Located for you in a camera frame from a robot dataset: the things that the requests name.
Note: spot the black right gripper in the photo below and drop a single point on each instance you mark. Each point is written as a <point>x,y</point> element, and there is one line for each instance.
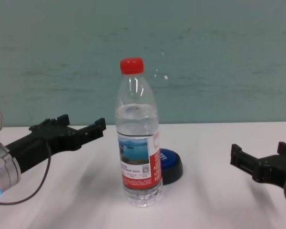
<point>274,169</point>

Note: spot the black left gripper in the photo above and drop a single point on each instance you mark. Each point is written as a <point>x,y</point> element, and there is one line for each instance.
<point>38,145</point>

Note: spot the blue push button black base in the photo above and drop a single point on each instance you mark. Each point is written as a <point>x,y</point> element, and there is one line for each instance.
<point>170,164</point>

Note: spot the clear water bottle red cap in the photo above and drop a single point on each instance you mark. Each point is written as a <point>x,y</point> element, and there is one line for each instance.
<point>138,148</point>

